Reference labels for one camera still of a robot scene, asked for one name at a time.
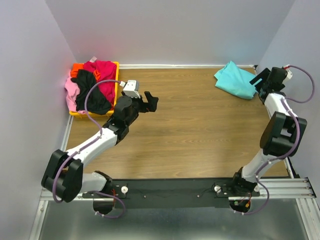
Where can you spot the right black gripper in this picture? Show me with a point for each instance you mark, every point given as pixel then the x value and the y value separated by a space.
pixel 263 75

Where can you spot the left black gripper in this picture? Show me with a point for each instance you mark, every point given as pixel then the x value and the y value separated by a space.
pixel 150 106

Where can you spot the turquoise t shirt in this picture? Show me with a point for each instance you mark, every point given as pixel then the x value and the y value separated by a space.
pixel 235 81

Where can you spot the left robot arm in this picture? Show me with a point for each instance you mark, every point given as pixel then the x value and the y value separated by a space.
pixel 64 175

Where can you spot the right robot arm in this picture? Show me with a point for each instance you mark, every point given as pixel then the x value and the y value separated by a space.
pixel 282 135

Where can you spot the magenta t shirt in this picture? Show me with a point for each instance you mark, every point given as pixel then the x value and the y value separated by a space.
pixel 107 71

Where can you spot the yellow plastic bin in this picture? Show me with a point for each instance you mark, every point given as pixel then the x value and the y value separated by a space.
pixel 82 77

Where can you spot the pink t shirt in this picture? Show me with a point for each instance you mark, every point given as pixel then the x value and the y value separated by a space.
pixel 72 92

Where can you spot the orange t shirt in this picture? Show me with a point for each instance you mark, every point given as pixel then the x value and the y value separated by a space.
pixel 80 66

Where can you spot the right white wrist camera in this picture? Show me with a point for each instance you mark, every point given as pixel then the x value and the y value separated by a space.
pixel 289 74

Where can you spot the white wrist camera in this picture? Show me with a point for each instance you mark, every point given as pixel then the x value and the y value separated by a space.
pixel 130 88
pixel 289 74

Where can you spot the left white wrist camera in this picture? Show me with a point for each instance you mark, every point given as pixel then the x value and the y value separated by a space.
pixel 130 88

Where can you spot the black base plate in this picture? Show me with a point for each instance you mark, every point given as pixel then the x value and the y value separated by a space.
pixel 170 193

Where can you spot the aluminium frame rail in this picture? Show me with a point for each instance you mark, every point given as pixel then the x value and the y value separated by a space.
pixel 282 208

